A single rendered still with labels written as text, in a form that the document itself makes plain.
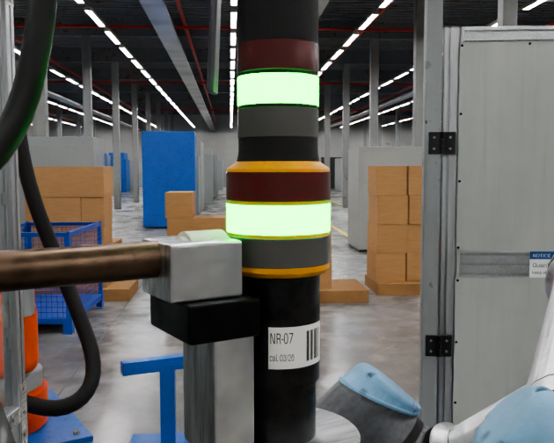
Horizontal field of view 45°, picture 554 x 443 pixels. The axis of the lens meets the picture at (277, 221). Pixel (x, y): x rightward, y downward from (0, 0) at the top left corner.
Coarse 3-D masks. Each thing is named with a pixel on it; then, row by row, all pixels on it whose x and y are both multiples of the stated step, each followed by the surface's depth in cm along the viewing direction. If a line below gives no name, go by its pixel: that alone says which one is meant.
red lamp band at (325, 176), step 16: (240, 176) 26; (256, 176) 26; (272, 176) 26; (288, 176) 26; (304, 176) 26; (320, 176) 27; (240, 192) 26; (256, 192) 26; (272, 192) 26; (288, 192) 26; (304, 192) 26; (320, 192) 27
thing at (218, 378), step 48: (144, 240) 26; (144, 288) 26; (192, 288) 25; (240, 288) 26; (192, 336) 24; (240, 336) 25; (192, 384) 27; (240, 384) 26; (192, 432) 27; (240, 432) 26; (336, 432) 29
